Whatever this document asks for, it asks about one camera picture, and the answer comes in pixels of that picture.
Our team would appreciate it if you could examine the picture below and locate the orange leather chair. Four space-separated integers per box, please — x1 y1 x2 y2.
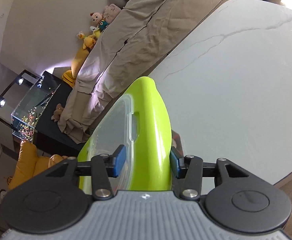
8 141 67 190

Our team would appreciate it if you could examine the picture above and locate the black cabinet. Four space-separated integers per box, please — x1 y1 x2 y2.
33 71 84 157

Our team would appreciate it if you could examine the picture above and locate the small brown teddy bear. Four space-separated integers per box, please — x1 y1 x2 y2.
51 103 64 122

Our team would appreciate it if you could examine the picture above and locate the black metal lamp frame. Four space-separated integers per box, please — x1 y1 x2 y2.
0 69 40 131

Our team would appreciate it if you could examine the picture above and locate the yellow cushion near tank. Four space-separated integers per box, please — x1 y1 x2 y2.
61 48 90 87

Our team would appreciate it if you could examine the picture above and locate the beige sofa with cover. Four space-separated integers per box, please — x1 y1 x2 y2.
57 0 284 144

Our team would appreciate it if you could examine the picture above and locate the baby doll plush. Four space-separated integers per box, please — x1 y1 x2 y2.
90 12 109 31

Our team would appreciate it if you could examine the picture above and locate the glass fish tank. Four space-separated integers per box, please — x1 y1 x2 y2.
11 73 61 142

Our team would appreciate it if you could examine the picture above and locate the yellow duck plush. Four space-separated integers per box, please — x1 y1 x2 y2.
77 26 101 50

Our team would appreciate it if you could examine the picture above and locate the lime green cutting board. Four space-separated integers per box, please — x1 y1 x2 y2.
77 76 173 192

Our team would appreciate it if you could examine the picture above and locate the clear plastic container lid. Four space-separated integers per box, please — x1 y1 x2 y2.
77 94 137 192

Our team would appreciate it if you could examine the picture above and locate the pink plush toy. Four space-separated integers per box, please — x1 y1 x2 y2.
103 4 121 24

